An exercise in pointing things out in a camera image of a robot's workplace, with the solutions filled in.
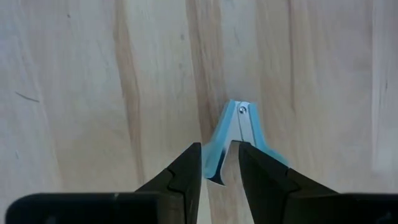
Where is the light blue staple remover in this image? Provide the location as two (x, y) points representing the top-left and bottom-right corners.
(202, 99), (290, 187)

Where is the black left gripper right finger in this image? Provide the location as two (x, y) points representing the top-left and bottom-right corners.
(238, 141), (343, 224)

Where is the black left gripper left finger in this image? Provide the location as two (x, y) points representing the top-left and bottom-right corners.
(136, 142), (203, 224)

